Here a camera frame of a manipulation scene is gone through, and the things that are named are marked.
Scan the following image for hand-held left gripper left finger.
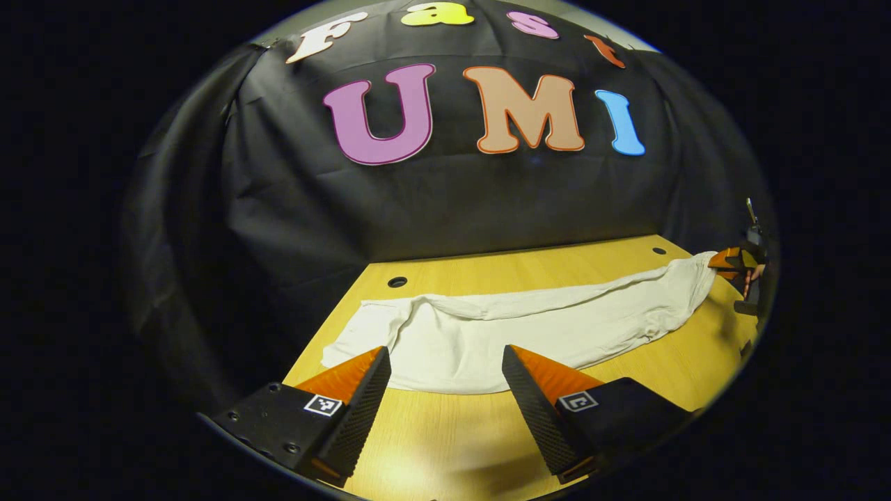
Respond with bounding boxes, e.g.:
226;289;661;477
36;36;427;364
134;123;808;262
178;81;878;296
198;346;392;488

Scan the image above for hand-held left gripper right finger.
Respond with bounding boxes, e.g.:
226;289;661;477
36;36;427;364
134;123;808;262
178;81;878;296
503;344;693;486

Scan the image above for white jeans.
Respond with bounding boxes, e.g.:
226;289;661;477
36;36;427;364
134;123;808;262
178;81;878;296
320;250;718;395

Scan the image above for black backdrop cloth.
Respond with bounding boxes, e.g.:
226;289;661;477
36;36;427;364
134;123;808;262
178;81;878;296
118;0;777;418

